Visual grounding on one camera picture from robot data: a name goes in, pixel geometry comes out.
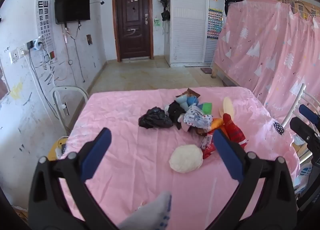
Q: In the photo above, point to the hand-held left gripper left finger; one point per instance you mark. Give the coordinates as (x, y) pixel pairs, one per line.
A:
(96, 155)

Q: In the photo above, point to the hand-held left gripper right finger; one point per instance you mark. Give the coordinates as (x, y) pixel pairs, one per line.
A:
(227, 155)

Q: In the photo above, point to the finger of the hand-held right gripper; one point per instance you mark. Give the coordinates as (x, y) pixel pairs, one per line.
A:
(303, 128)
(308, 113)

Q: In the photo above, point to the red white snack packet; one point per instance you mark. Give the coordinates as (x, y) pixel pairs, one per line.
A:
(208, 146)

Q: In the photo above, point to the blue white printed bag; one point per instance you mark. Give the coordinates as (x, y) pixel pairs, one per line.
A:
(303, 172)

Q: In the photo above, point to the black white spiky ball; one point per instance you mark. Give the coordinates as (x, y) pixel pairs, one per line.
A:
(278, 128)

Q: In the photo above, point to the red knit sock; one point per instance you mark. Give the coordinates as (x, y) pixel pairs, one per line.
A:
(233, 128)

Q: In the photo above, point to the white round fluffy pad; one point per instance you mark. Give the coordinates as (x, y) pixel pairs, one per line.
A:
(186, 158)

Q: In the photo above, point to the pink tablecloth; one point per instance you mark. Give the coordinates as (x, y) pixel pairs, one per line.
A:
(140, 150)

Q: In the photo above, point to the yellow stool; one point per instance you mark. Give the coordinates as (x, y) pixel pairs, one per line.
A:
(52, 152)

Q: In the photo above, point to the white dotted cloth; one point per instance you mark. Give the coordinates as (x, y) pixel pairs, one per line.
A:
(197, 118)

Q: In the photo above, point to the beige round disc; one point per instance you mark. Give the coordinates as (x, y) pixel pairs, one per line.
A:
(227, 106)

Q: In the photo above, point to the black crumpled sock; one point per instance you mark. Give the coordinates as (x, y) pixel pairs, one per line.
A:
(155, 118)

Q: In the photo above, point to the light blue tube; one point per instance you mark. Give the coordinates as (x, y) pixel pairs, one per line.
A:
(181, 100)

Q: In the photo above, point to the brown snack wrapper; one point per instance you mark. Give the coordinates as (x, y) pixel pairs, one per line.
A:
(191, 92)

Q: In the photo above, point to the grey sock with blue dots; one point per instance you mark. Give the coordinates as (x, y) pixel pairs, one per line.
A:
(150, 212)

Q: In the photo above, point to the pink tree print curtain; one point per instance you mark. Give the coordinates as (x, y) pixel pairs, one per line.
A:
(270, 45)

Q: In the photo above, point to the wooden bunk bed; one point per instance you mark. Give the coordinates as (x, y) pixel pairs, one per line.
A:
(215, 70)

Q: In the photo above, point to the floor scale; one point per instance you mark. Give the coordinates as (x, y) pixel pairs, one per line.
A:
(206, 70)

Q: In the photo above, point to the colourful grid poster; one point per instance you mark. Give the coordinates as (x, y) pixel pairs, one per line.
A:
(214, 23)

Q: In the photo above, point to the eye chart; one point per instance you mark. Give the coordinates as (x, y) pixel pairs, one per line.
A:
(46, 25)

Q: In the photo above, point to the dark brown door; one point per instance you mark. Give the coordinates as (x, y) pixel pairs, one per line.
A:
(132, 20)

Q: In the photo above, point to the white louvred wardrobe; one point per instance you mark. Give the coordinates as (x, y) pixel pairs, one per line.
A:
(187, 20)

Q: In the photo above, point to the hanging black bags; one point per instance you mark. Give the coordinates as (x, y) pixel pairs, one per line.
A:
(165, 2)

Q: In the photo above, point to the brown wall box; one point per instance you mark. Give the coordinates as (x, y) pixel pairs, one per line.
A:
(89, 39)

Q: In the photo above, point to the white blue wall charger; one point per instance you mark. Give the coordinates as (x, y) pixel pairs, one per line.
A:
(38, 44)

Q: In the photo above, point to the white wall socket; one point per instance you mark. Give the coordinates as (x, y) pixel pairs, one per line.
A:
(14, 55)

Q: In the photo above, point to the black wall television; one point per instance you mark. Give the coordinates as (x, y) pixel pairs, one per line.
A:
(72, 1)

